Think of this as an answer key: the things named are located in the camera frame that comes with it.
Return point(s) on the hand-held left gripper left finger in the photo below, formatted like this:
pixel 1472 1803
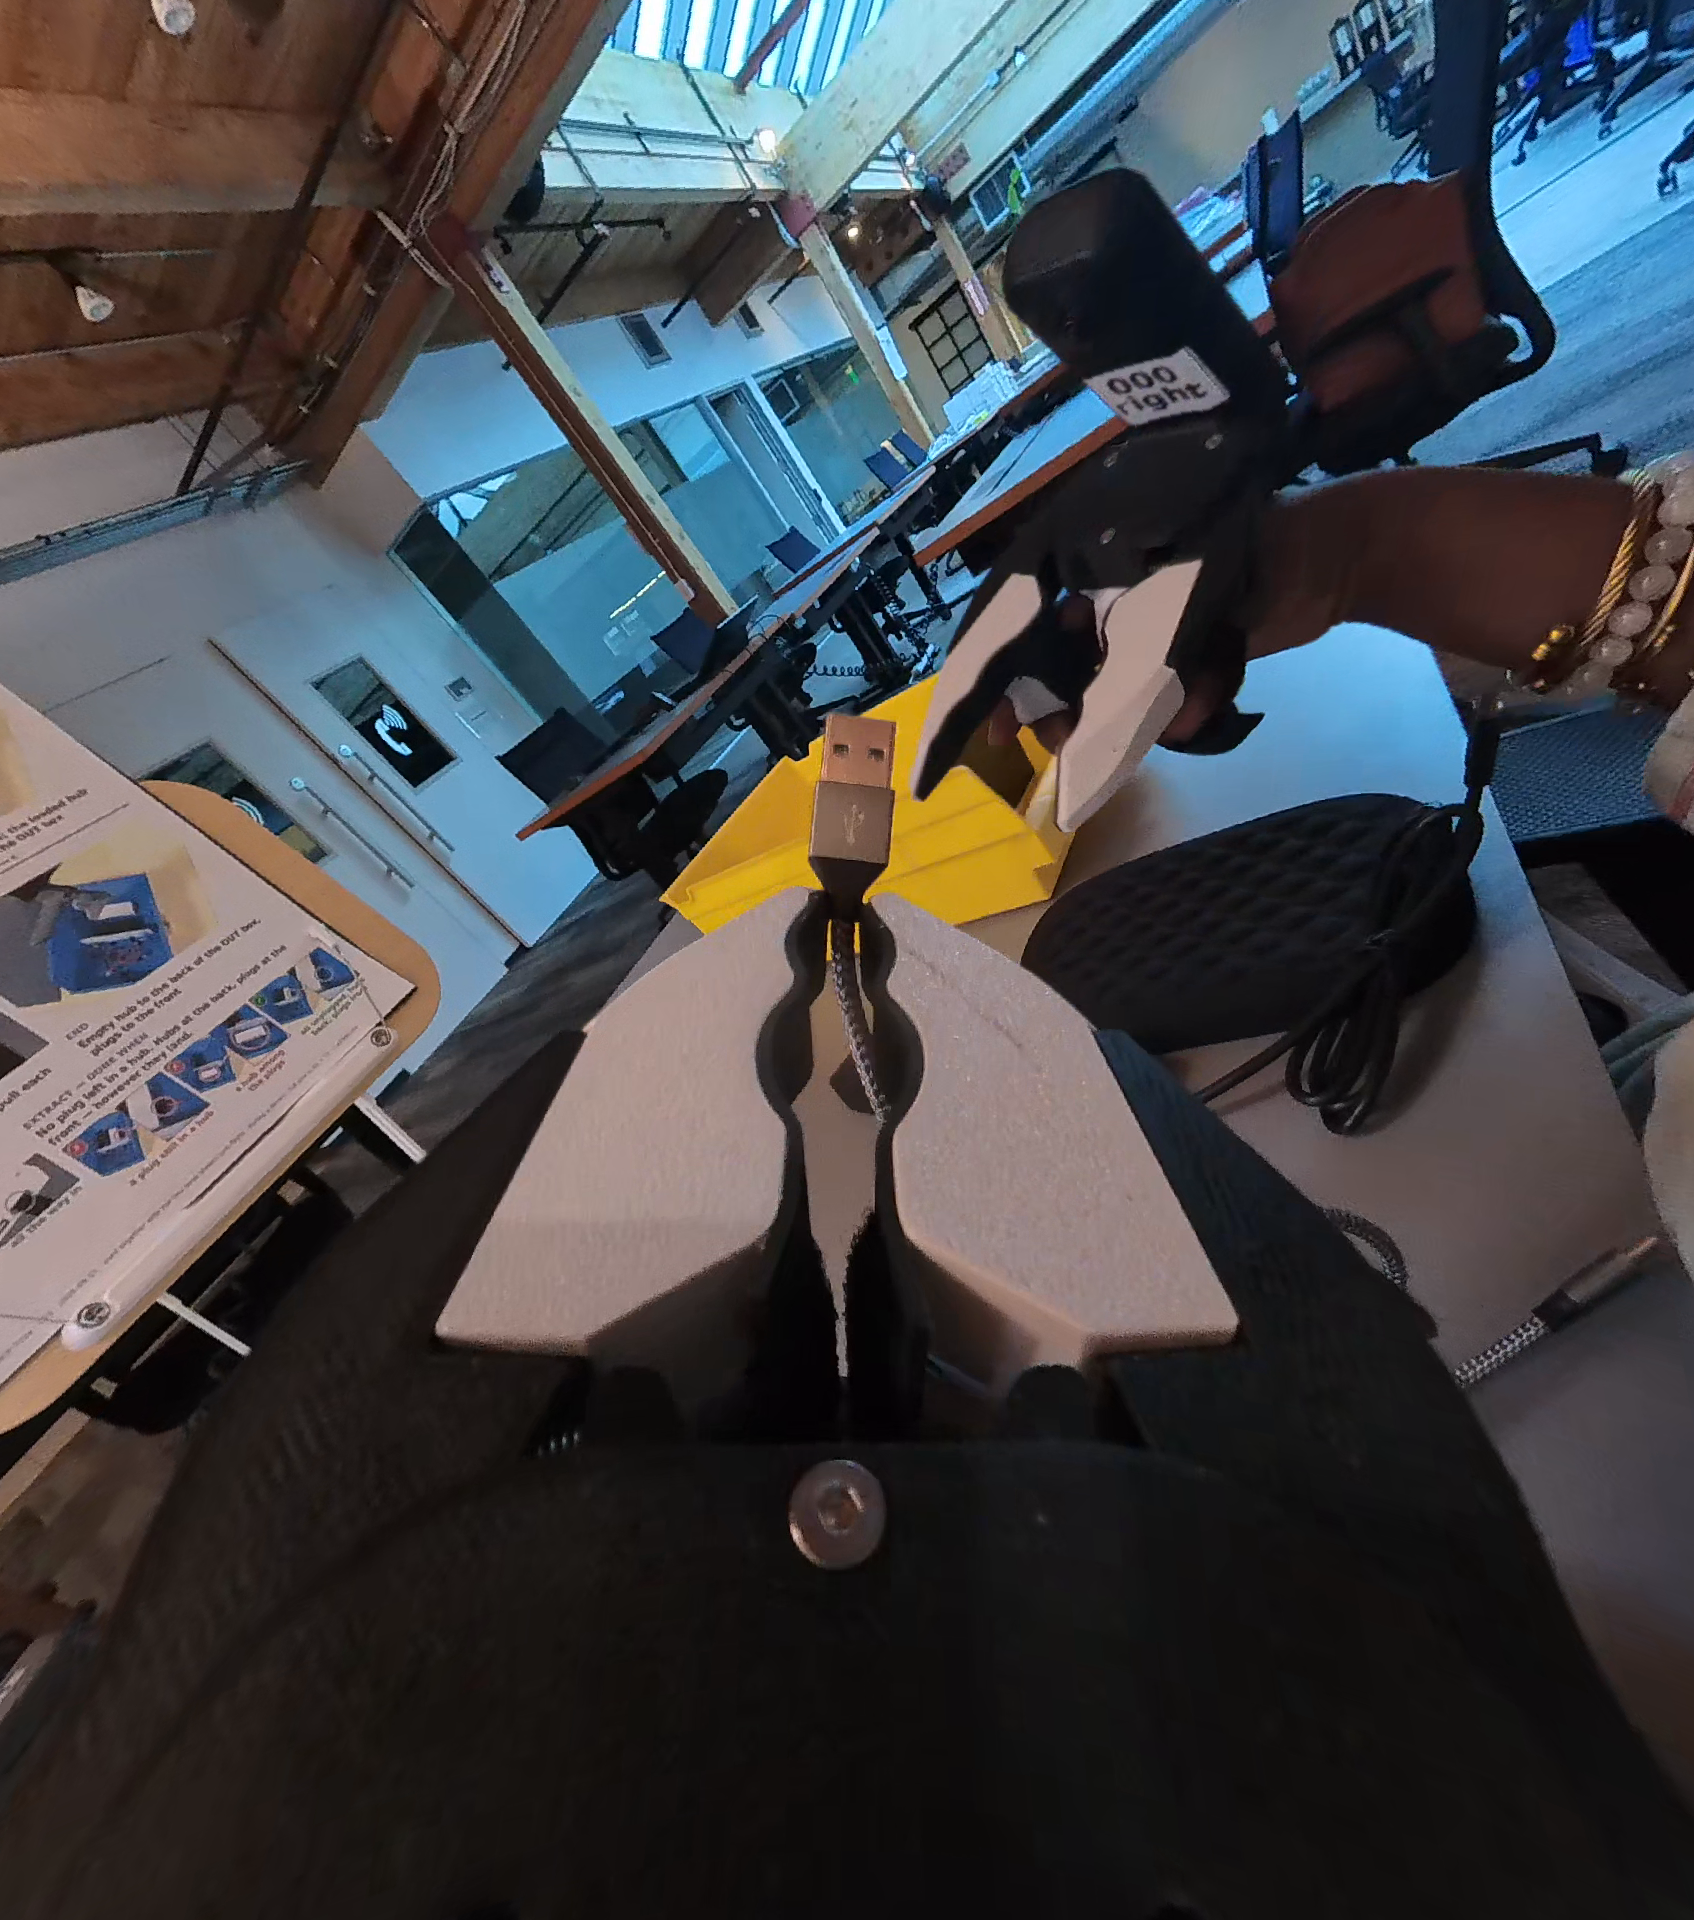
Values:
pixel 621 1139

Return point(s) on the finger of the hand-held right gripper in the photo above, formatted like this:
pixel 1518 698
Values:
pixel 973 660
pixel 1131 690

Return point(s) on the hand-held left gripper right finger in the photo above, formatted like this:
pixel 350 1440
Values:
pixel 1040 1153

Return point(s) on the person's right hand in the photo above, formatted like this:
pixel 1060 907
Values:
pixel 1373 554

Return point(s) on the long orange-edged desk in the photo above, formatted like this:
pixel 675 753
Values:
pixel 1028 480

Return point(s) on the yellow plastic bin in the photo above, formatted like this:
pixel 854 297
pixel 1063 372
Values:
pixel 937 856

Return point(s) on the black textured pad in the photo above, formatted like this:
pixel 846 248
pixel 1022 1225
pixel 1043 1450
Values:
pixel 1192 930

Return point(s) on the blue office chair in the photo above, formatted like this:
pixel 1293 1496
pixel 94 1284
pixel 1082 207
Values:
pixel 1280 196

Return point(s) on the white door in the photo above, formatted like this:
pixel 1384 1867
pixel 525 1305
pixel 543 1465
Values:
pixel 464 861

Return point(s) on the light wooden side table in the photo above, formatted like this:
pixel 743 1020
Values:
pixel 337 909

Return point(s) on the black mesh chair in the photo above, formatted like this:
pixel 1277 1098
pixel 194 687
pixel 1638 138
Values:
pixel 1566 772

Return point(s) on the black phone sign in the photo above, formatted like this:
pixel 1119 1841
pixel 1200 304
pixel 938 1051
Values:
pixel 403 741

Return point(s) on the white sheet clamp bar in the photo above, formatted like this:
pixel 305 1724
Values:
pixel 86 1321

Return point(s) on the printed instruction sheet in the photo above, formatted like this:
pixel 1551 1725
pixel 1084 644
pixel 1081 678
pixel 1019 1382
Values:
pixel 38 1050

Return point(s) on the white ceiling spotlight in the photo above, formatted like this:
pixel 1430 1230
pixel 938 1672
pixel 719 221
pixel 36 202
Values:
pixel 172 11
pixel 89 299

